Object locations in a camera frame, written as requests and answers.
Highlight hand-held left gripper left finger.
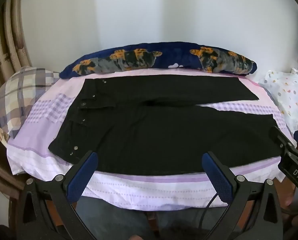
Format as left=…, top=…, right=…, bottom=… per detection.
left=16, top=151, right=99, bottom=240

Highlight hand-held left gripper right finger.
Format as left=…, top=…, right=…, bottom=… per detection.
left=201, top=151, right=284, bottom=240

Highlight black pants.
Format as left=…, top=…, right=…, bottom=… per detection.
left=48, top=78, right=286, bottom=176

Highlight white cloth with coloured dots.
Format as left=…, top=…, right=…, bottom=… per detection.
left=260, top=68, right=298, bottom=137

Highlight person's legs in jeans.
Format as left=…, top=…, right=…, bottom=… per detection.
left=74, top=196, right=242, bottom=240

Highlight purple and white bed sheet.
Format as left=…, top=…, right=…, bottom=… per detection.
left=7, top=67, right=296, bottom=210

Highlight plaid pillow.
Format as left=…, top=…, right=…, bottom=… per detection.
left=0, top=66, right=60, bottom=139

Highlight navy blue patterned pillow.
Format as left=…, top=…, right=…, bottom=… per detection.
left=59, top=41, right=258, bottom=79

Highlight black cable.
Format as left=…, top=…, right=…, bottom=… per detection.
left=198, top=192, right=223, bottom=240

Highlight rattan furniture frame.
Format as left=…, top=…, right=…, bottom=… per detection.
left=0, top=0, right=34, bottom=230

